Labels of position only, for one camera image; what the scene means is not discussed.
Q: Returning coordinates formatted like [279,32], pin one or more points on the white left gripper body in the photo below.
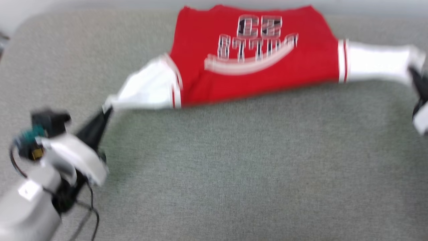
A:
[77,155]

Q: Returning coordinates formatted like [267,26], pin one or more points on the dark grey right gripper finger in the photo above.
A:
[417,80]
[425,88]

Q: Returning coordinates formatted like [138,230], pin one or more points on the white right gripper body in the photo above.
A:
[423,120]

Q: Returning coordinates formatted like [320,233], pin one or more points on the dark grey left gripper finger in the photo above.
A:
[100,137]
[92,129]

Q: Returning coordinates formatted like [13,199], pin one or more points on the red and white basketball jersey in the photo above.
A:
[307,67]

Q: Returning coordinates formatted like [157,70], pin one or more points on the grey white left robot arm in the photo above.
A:
[23,214]

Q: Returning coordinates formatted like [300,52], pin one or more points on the grey fabric sofa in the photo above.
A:
[234,167]

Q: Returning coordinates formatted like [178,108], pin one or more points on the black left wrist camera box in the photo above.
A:
[50,122]

